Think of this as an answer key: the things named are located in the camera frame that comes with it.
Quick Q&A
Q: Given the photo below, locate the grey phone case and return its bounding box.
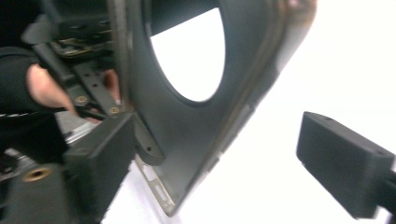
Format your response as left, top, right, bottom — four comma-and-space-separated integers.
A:
106, 0, 318, 217

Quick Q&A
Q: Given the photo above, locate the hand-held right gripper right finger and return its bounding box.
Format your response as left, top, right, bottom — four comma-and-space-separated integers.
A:
295, 111, 396, 220

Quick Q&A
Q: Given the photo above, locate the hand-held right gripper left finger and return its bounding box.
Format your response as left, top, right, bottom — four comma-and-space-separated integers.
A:
64, 111, 136, 224

